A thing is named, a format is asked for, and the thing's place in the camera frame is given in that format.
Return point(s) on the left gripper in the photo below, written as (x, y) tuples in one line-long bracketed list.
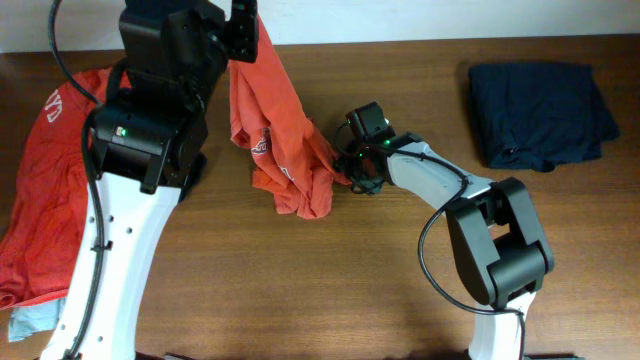
[(239, 28)]

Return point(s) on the black garment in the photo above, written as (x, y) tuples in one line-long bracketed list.
[(194, 176)]

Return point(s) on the folded navy blue garment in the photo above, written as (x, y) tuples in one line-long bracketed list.
[(538, 115)]

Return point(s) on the light blue garment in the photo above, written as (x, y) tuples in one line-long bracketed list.
[(28, 320)]

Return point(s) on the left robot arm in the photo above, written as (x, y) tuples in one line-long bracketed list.
[(141, 150)]

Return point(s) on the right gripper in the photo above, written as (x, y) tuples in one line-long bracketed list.
[(342, 158)]

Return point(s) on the red mesh jersey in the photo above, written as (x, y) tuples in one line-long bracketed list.
[(40, 248)]

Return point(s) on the orange soccer t-shirt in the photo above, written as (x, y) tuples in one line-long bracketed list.
[(293, 160)]

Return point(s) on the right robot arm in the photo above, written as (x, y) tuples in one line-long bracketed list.
[(501, 252)]

